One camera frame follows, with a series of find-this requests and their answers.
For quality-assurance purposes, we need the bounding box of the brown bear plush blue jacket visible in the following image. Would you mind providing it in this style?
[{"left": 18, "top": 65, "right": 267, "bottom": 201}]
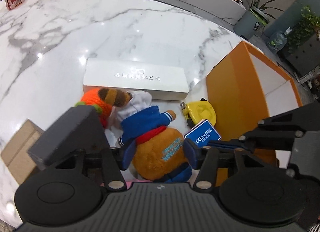
[{"left": 98, "top": 88, "right": 192, "bottom": 183}]

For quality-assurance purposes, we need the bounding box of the yellow tape measure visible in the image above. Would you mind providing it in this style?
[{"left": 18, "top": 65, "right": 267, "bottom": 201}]
[{"left": 180, "top": 98, "right": 216, "bottom": 129}]

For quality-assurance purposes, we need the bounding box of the dark grey box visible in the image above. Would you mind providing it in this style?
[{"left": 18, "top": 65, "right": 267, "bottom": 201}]
[{"left": 28, "top": 105, "right": 109, "bottom": 170}]

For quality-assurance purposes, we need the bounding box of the orange crochet fruit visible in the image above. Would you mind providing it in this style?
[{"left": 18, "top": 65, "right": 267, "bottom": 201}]
[{"left": 75, "top": 88, "right": 112, "bottom": 129}]

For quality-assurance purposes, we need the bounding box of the long white box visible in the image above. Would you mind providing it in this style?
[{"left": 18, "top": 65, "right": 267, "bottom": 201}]
[{"left": 83, "top": 58, "right": 189, "bottom": 101}]

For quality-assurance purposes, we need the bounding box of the brown cardboard box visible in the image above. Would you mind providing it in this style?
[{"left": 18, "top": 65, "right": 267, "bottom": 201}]
[{"left": 1, "top": 119, "right": 43, "bottom": 185}]

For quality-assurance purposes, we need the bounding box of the blue ocean park tag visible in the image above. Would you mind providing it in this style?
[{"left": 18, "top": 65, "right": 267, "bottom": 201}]
[{"left": 184, "top": 119, "right": 221, "bottom": 147}]

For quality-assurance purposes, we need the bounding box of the large orange storage box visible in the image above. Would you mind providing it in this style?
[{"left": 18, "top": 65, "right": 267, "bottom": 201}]
[{"left": 205, "top": 40, "right": 304, "bottom": 188}]

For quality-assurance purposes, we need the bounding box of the dark grey cabinet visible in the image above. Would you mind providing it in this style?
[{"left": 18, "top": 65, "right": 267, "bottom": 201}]
[{"left": 278, "top": 34, "right": 319, "bottom": 77}]

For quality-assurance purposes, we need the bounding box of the water jug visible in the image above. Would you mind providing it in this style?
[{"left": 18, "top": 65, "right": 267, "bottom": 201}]
[{"left": 266, "top": 27, "right": 292, "bottom": 53}]

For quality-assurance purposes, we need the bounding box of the grey trash bin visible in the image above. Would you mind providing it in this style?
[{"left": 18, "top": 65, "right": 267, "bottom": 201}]
[{"left": 233, "top": 6, "right": 270, "bottom": 40}]

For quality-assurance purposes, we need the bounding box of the potted green plant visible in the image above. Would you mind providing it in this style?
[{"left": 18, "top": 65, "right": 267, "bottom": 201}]
[{"left": 245, "top": 0, "right": 284, "bottom": 19}]

